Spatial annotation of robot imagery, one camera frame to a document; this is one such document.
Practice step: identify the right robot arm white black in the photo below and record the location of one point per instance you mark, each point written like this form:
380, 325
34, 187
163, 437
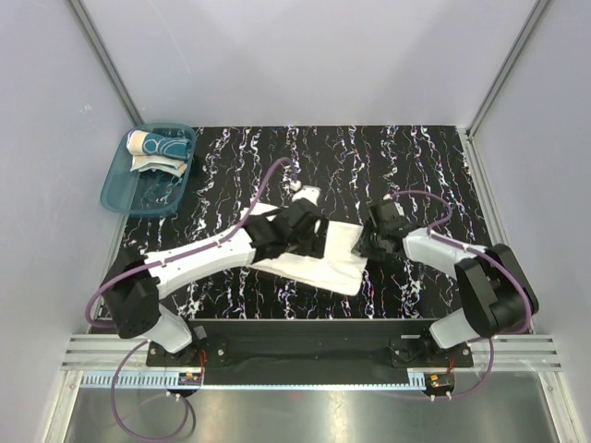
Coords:
495, 294

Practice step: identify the right small circuit board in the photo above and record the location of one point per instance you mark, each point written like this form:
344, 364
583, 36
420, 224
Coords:
441, 381

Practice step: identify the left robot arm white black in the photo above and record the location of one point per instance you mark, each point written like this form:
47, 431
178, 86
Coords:
137, 284

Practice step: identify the left small circuit board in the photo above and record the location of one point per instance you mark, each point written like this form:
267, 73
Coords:
190, 379

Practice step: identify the teal transparent plastic bin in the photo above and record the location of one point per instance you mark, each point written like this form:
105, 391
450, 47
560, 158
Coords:
149, 194

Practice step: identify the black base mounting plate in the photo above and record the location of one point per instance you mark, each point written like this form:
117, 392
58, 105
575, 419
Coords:
401, 343

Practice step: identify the aluminium frame rail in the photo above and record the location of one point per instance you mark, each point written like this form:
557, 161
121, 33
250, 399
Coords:
535, 353

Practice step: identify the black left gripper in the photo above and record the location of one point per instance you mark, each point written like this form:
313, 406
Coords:
315, 245

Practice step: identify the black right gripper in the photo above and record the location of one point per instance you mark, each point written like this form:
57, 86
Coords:
363, 246

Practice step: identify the teal beige Doraemon towel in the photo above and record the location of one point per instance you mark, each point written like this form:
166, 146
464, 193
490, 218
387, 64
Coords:
154, 152

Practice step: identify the white towel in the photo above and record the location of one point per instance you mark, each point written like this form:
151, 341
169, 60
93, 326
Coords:
340, 271

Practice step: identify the small circuit board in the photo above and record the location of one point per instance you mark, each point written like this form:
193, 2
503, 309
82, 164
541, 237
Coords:
441, 381
190, 379

